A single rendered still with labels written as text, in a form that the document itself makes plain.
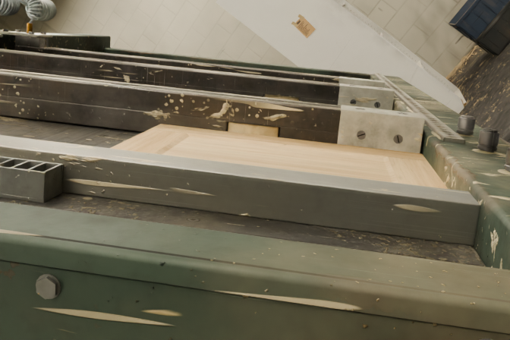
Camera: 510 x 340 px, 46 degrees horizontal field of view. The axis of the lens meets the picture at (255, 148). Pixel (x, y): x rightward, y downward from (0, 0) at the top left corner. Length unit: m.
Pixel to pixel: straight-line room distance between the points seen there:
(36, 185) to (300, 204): 0.25
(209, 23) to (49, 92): 5.49
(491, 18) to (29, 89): 4.48
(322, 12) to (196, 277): 4.52
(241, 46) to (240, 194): 5.84
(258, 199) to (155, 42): 6.14
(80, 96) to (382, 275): 0.74
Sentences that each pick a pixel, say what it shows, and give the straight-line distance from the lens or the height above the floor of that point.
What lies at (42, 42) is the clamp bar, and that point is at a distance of 1.90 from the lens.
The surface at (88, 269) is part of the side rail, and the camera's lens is 0.36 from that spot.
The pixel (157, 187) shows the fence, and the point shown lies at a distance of 0.60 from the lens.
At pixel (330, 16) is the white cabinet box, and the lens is 4.81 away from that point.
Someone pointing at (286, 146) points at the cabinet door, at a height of 1.06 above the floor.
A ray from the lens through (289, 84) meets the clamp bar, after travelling 1.41.
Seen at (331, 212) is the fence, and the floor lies 1.00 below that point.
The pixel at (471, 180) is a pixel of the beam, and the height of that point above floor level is 0.90.
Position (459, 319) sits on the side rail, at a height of 0.96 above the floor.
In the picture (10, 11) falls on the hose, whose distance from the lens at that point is 1.80.
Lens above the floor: 1.10
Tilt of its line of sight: level
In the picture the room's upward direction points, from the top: 52 degrees counter-clockwise
